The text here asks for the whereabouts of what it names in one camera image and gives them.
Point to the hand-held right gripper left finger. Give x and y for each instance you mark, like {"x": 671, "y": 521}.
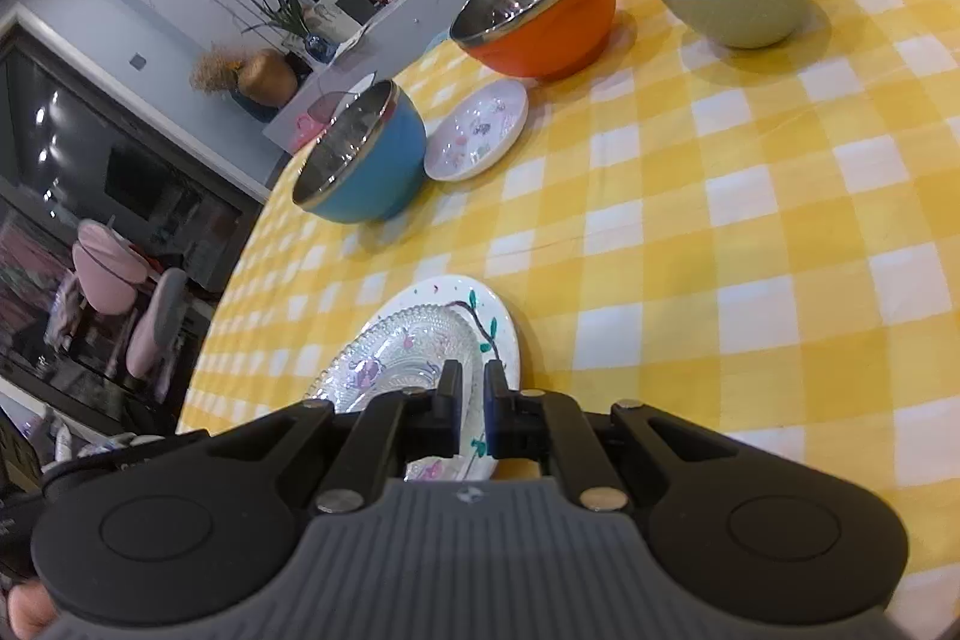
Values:
{"x": 452, "y": 411}

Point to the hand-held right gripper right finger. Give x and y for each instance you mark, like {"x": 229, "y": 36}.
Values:
{"x": 493, "y": 415}

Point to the clear glass beaded plate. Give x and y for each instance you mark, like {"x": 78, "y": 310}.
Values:
{"x": 405, "y": 347}

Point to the white floral plate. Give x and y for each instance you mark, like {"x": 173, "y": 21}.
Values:
{"x": 499, "y": 325}

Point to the blue steel bowl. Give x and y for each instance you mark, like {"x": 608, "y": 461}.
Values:
{"x": 375, "y": 175}

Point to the small white sticker plate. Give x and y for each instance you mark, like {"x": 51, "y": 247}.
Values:
{"x": 472, "y": 138}

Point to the pink grey chair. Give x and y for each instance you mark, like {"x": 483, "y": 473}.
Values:
{"x": 154, "y": 325}

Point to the yellow checked tablecloth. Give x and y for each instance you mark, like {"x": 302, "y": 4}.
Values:
{"x": 750, "y": 235}

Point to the dark glass door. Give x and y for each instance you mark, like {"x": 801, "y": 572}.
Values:
{"x": 75, "y": 145}

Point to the brown vase with dried flowers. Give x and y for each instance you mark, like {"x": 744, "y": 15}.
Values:
{"x": 266, "y": 78}

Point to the long white cabinet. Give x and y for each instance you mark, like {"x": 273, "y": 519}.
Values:
{"x": 390, "y": 33}

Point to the green plant in blue vase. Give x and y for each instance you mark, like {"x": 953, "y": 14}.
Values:
{"x": 319, "y": 44}

